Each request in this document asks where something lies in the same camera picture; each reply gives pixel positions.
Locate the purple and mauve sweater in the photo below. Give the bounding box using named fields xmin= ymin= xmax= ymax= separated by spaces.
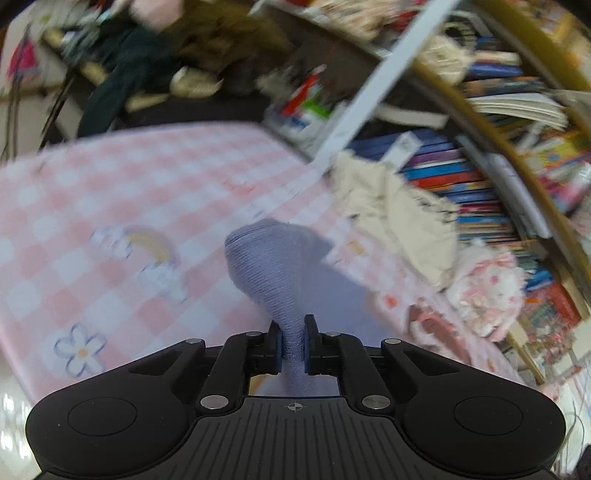
xmin=224 ymin=219 xmax=396 ymax=397

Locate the cream folded garment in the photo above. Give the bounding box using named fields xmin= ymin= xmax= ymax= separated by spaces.
xmin=329 ymin=151 xmax=460 ymax=291

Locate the pink white bunny plush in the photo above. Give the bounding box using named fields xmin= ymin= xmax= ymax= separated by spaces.
xmin=445 ymin=239 xmax=526 ymax=343

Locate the pink checkered desk mat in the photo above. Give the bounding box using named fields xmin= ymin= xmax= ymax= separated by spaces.
xmin=0 ymin=121 xmax=528 ymax=405

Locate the white Gorilla book box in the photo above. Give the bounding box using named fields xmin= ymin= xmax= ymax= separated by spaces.
xmin=381 ymin=131 xmax=423 ymax=173

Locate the white plastic jar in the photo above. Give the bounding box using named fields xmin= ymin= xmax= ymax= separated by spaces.
xmin=270 ymin=107 xmax=329 ymax=147

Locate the row of books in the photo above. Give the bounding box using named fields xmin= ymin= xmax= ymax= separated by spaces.
xmin=345 ymin=36 xmax=583 ymax=333

